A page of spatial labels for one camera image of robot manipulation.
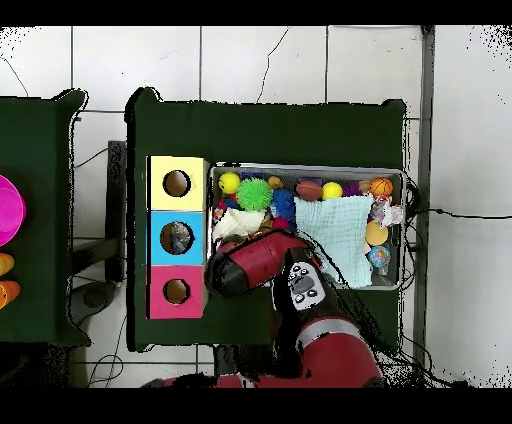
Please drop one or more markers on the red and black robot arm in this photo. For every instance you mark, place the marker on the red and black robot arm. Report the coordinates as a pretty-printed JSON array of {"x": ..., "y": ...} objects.
[{"x": 260, "y": 260}]

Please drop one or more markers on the orange plastic cup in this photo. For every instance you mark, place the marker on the orange plastic cup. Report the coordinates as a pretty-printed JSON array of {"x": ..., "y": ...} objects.
[
  {"x": 4, "y": 264},
  {"x": 8, "y": 292}
]

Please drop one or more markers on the peach foam ball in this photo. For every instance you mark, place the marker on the peach foam ball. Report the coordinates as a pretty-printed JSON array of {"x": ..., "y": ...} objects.
[{"x": 376, "y": 234}]

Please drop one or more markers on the pink plastic bowl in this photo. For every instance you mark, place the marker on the pink plastic bowl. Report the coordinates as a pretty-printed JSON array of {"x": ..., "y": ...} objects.
[{"x": 10, "y": 210}]

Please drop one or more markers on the yellow tennis ball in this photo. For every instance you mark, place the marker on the yellow tennis ball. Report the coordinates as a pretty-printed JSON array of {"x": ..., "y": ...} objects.
[{"x": 332, "y": 190}]

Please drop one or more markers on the globe print foam ball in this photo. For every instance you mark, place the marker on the globe print foam ball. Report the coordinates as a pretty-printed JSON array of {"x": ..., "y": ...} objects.
[{"x": 378, "y": 256}]

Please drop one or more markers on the black upright panel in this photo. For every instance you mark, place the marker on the black upright panel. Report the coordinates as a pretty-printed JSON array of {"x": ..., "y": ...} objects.
[{"x": 116, "y": 208}]

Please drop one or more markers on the orange toy basketball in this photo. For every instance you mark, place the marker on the orange toy basketball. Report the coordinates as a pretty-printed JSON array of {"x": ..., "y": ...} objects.
[{"x": 380, "y": 186}]

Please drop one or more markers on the mint green waffle cloth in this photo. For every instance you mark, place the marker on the mint green waffle cloth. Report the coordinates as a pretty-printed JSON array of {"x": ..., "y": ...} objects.
[{"x": 340, "y": 228}]

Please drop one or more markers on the brown toy football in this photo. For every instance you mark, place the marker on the brown toy football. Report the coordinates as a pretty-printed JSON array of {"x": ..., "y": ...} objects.
[{"x": 309, "y": 189}]

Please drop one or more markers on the yellow smiley foam ball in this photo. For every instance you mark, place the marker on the yellow smiley foam ball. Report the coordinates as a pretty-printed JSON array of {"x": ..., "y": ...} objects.
[{"x": 229, "y": 183}]

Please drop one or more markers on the grey metal rail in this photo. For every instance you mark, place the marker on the grey metal rail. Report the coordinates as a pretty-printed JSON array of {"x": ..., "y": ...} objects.
[{"x": 424, "y": 160}]

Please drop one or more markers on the blue spiky rubber ball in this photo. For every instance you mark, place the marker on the blue spiky rubber ball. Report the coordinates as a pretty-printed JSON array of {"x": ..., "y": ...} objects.
[{"x": 283, "y": 203}]

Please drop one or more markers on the wooden box with three holes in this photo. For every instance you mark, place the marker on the wooden box with three holes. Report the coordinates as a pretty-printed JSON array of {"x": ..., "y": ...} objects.
[{"x": 180, "y": 200}]

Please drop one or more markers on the green spiky rubber ball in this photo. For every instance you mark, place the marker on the green spiky rubber ball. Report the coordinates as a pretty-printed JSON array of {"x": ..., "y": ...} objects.
[{"x": 254, "y": 194}]

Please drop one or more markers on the cream waffle cloth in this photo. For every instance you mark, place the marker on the cream waffle cloth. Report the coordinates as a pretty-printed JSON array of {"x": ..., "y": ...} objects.
[{"x": 236, "y": 224}]

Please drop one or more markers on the dark green table cloth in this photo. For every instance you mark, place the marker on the dark green table cloth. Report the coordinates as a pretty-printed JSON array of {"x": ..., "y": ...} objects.
[
  {"x": 36, "y": 140},
  {"x": 260, "y": 132}
]

